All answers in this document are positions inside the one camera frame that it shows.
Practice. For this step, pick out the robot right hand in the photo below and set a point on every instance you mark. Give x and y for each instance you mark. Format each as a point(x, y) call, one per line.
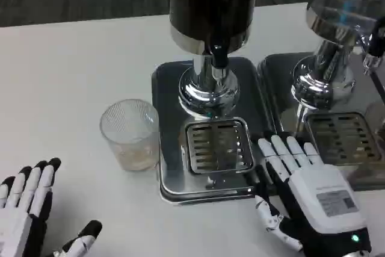
point(319, 190)

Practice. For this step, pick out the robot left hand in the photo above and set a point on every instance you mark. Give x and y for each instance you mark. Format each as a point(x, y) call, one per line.
point(21, 218)

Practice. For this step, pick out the steel drain grid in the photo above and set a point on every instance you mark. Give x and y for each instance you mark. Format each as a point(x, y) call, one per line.
point(343, 139)
point(218, 145)

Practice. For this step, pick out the steel drip tray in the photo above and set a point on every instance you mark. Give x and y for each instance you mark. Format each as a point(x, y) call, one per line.
point(282, 94)
point(171, 154)

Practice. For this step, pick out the clear ribbed glass cup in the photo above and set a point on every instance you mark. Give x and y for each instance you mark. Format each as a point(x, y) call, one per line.
point(129, 136)

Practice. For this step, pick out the black dispenser tap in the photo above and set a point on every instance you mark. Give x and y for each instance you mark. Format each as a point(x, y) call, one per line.
point(374, 46)
point(218, 56)

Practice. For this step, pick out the chrome drink dispenser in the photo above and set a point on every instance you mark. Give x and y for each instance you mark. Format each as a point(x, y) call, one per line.
point(331, 22)

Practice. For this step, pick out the black tank drink dispenser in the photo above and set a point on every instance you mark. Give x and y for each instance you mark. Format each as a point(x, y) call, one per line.
point(210, 4)

